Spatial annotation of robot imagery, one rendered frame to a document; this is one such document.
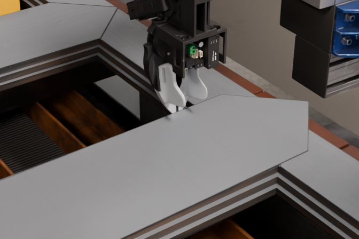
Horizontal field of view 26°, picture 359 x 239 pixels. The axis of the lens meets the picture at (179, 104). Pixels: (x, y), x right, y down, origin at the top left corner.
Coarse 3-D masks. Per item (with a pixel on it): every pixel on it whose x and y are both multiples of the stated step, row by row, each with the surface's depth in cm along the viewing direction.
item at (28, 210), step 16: (16, 176) 97; (0, 192) 94; (16, 192) 94; (32, 192) 94; (0, 208) 92; (16, 208) 92; (32, 208) 92; (48, 208) 92; (0, 224) 89; (16, 224) 89; (32, 224) 89; (48, 224) 89; (64, 224) 89
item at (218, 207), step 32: (32, 0) 147; (32, 64) 124; (64, 64) 127; (128, 64) 124; (224, 192) 95; (256, 192) 98; (288, 192) 98; (160, 224) 90; (192, 224) 92; (320, 224) 93; (352, 224) 91
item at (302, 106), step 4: (284, 100) 112; (288, 100) 112; (292, 100) 112; (296, 100) 112; (300, 100) 112; (288, 104) 112; (292, 104) 112; (296, 104) 112; (300, 104) 112; (304, 104) 112; (308, 104) 112; (296, 108) 111; (300, 108) 111; (304, 108) 111; (308, 108) 111; (300, 112) 110; (304, 112) 110; (308, 112) 110; (308, 116) 109
